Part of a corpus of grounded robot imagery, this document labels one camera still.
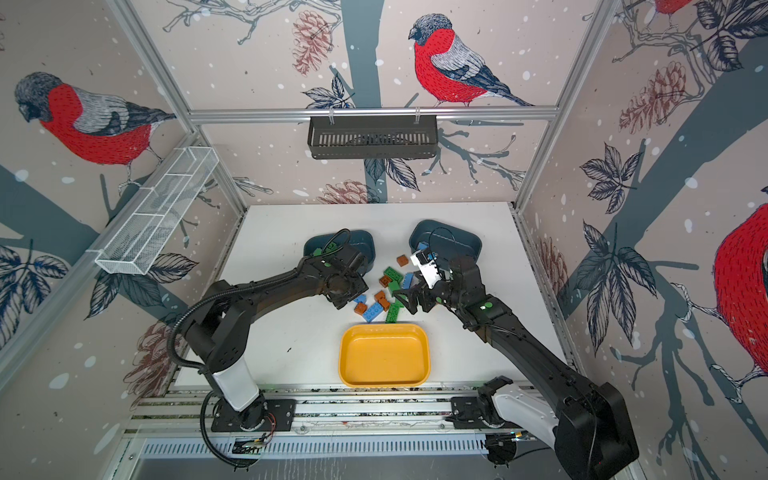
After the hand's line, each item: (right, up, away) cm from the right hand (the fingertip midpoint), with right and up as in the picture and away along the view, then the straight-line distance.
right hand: (404, 286), depth 78 cm
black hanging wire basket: (-10, +48, +27) cm, 56 cm away
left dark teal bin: (-14, +11, +26) cm, 32 cm away
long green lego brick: (-3, -10, +12) cm, 16 cm away
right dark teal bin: (+16, +10, +31) cm, 37 cm away
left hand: (-13, -4, +12) cm, 18 cm away
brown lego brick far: (0, +4, +26) cm, 26 cm away
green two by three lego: (-3, 0, +23) cm, 23 cm away
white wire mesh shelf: (-66, +20, +1) cm, 69 cm away
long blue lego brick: (-9, -10, +12) cm, 19 cm away
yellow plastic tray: (-6, -21, +5) cm, 22 cm away
